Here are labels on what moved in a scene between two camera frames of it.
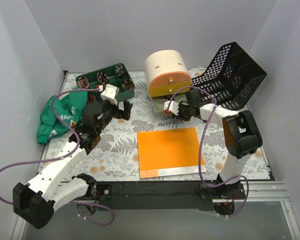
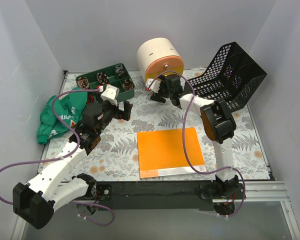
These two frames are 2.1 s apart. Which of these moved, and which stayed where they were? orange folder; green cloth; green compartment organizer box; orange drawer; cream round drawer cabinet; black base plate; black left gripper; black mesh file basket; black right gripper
Moved: black right gripper; orange drawer; cream round drawer cabinet
Stayed: green compartment organizer box; green cloth; black left gripper; black mesh file basket; black base plate; orange folder
